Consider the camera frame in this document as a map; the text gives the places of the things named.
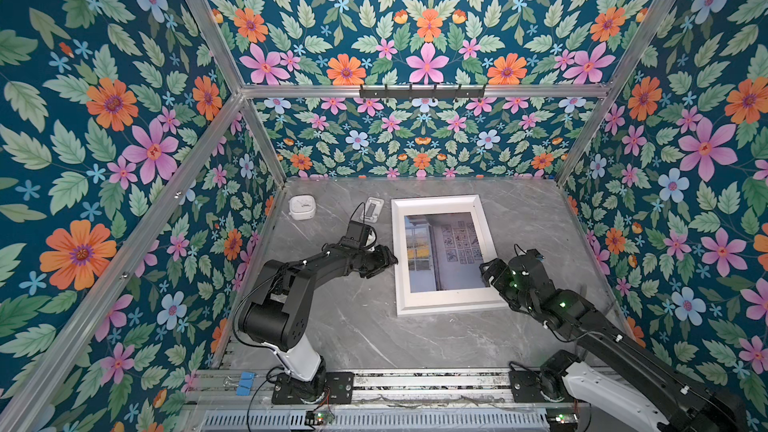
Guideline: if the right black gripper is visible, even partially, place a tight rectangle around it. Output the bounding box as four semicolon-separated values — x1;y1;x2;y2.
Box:
477;258;537;316

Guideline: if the white picture frame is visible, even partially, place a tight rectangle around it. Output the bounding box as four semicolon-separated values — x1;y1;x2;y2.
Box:
390;194;511;317

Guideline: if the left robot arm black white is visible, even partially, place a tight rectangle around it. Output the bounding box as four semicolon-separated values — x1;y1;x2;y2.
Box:
233;243;398;387

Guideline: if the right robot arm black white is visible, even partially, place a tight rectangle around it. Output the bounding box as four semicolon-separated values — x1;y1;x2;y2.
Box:
479;249;748;431

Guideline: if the white round device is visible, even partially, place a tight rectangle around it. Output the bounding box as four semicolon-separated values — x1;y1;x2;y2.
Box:
288;194;317;221

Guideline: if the blue binder clip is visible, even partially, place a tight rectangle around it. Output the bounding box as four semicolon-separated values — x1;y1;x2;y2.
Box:
236;372;256;397

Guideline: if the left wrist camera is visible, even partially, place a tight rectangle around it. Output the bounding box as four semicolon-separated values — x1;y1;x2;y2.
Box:
341;220;377;250

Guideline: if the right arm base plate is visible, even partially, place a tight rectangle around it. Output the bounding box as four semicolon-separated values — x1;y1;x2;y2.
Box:
508;370;586;404

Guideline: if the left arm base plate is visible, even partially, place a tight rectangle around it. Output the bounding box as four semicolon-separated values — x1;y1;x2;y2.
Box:
271;372;355;406

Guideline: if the white cable duct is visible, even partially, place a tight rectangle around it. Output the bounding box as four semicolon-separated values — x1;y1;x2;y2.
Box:
200;409;550;431

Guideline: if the black hook rail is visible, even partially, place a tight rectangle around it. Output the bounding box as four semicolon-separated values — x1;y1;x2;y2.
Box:
358;84;486;101

